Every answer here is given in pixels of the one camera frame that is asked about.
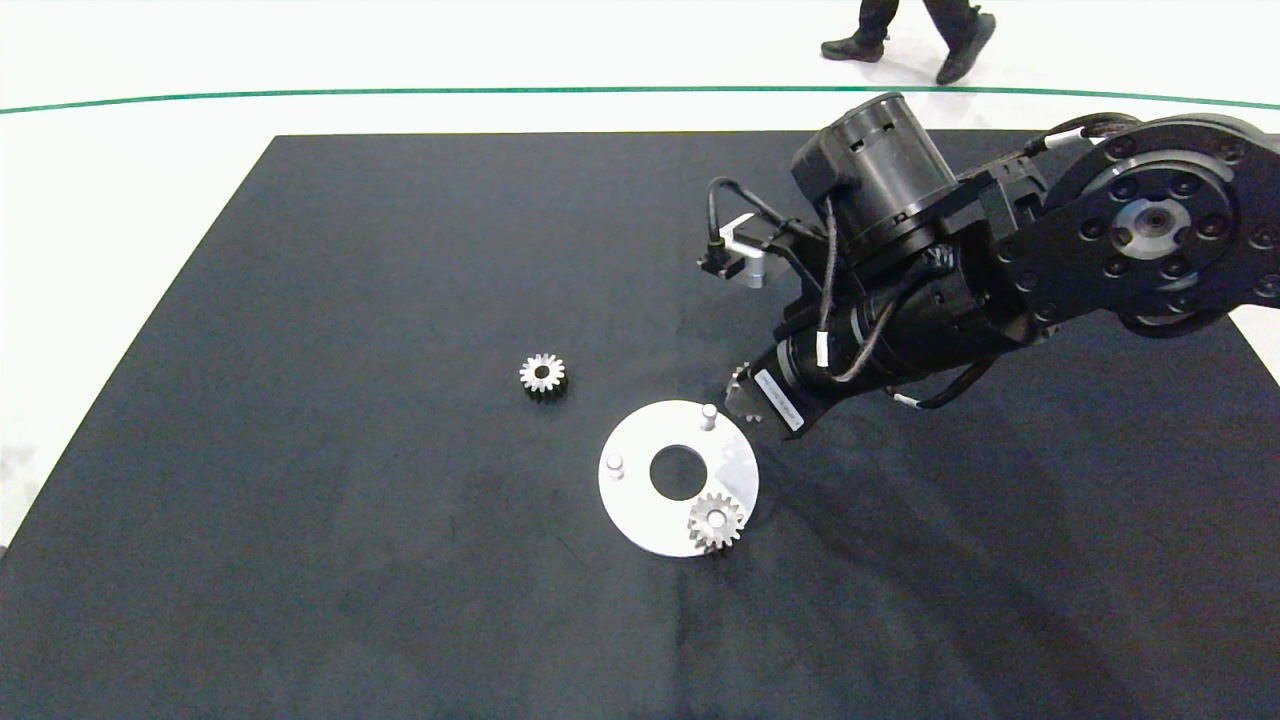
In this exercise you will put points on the silver boxy wrist camera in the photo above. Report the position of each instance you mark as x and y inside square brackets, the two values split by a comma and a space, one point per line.
[746, 268]

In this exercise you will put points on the small steel spur gear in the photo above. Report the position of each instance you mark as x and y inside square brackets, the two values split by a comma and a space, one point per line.
[737, 377]
[531, 373]
[698, 521]

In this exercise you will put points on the person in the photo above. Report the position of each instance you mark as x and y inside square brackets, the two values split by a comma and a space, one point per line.
[960, 40]

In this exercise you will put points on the green tape line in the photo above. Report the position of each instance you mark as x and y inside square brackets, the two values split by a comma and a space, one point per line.
[400, 94]

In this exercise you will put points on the round white carrier plate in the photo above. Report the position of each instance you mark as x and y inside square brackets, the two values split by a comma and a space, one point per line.
[640, 510]

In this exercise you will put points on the dark table mat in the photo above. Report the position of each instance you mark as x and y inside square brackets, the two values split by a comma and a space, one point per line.
[300, 450]

